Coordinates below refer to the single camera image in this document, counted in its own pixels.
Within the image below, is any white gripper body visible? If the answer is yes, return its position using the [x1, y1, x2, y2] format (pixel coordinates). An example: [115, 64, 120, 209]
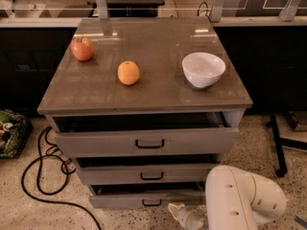
[177, 206, 206, 230]

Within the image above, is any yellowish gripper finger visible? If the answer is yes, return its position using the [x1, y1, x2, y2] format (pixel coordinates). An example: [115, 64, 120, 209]
[168, 202, 185, 220]

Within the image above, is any grey bottom drawer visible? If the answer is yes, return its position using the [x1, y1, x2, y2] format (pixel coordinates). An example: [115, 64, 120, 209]
[89, 181, 205, 208]

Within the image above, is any grey drawer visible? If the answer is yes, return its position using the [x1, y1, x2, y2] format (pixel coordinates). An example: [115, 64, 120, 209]
[76, 154, 218, 185]
[56, 112, 238, 158]
[89, 181, 205, 208]

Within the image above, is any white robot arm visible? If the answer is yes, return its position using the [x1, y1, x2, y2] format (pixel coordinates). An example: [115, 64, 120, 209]
[168, 165, 287, 230]

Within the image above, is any grey middle drawer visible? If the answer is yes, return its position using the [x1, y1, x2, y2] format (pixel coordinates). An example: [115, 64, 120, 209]
[76, 154, 218, 185]

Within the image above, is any grey top drawer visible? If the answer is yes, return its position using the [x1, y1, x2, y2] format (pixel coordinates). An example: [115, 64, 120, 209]
[56, 112, 238, 158]

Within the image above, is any grey drawer cabinet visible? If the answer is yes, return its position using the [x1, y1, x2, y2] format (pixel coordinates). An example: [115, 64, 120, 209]
[36, 16, 253, 196]

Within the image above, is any black rolling stand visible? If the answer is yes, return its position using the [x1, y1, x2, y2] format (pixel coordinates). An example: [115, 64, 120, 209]
[267, 114, 307, 177]

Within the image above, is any white ceramic bowl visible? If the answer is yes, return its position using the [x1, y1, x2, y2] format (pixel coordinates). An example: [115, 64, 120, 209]
[182, 53, 225, 88]

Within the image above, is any orange fruit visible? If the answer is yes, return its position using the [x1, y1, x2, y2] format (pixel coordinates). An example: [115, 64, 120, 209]
[117, 60, 140, 85]

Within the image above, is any basket of colourful items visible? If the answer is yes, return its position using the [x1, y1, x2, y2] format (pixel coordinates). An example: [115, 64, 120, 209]
[0, 109, 32, 159]

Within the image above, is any red apple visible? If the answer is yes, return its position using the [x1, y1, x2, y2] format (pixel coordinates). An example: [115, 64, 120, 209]
[70, 36, 94, 61]

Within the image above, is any black floor cable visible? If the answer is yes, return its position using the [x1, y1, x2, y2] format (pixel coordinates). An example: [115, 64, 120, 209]
[20, 126, 103, 230]

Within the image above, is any black cable behind cabinet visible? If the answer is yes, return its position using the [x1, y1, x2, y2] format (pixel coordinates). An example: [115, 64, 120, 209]
[197, 1, 212, 18]

